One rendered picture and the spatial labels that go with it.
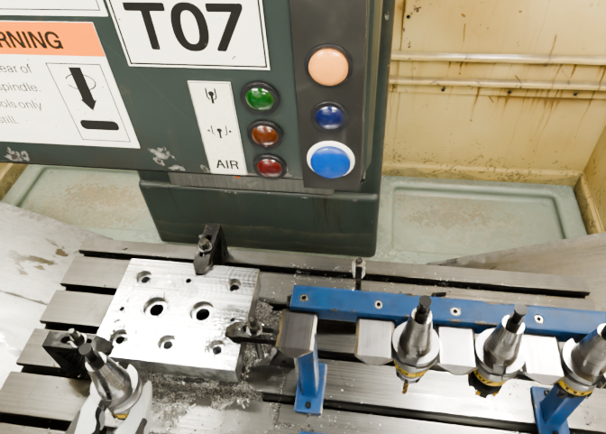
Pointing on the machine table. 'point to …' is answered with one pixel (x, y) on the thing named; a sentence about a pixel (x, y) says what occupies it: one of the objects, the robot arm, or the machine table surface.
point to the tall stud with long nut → (359, 272)
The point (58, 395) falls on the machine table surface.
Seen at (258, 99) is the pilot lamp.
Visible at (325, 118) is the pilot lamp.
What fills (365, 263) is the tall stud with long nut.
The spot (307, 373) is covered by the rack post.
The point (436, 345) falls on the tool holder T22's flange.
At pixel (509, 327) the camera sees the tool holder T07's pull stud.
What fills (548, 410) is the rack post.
